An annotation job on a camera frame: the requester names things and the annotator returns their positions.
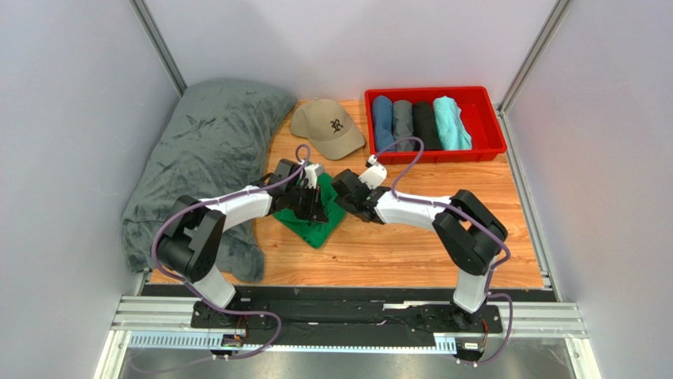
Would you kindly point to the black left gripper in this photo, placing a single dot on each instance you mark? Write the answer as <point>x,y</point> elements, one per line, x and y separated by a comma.
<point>314,212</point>

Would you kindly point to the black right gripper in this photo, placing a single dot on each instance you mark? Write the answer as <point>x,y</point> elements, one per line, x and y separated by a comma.
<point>347,194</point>

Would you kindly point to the green t-shirt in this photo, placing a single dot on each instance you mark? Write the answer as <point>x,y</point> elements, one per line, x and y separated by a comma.
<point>313,233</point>

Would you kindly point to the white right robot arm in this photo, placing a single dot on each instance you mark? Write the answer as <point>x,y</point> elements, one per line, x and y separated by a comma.
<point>472,236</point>

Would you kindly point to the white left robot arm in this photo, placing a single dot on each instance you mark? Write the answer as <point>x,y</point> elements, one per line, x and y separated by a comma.
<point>188,242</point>

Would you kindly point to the tan baseball cap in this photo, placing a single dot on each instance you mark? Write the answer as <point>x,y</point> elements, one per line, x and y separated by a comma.
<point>327,125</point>

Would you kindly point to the grey rolled t-shirt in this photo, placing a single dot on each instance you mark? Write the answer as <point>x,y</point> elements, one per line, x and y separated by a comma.
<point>403,126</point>

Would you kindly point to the blue rolled t-shirt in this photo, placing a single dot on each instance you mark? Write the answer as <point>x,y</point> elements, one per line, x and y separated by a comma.
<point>382,116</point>

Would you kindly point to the black rolled t-shirt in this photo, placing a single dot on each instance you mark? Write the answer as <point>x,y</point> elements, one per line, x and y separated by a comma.
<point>425,127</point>

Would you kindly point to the grey plush pillow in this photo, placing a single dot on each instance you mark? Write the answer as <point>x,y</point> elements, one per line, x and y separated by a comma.
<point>217,142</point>

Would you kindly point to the turquoise rolled t-shirt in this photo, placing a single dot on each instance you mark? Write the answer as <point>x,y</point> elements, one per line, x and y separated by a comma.
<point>452,133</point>

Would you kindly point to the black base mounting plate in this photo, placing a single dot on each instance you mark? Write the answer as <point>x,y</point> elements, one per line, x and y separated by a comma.
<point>349,317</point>

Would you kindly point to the red plastic bin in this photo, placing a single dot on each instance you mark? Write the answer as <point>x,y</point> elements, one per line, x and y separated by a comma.
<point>477,114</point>

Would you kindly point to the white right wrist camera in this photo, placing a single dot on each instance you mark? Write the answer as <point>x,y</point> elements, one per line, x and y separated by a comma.
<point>374,175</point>

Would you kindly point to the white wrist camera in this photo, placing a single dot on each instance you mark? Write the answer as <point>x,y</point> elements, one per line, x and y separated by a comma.
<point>311,173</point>
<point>374,175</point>

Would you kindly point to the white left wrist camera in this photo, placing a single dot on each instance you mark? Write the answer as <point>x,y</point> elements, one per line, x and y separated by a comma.
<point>311,173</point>

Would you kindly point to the aluminium frame rail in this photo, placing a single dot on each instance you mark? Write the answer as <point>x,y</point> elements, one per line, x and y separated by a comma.
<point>151,336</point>

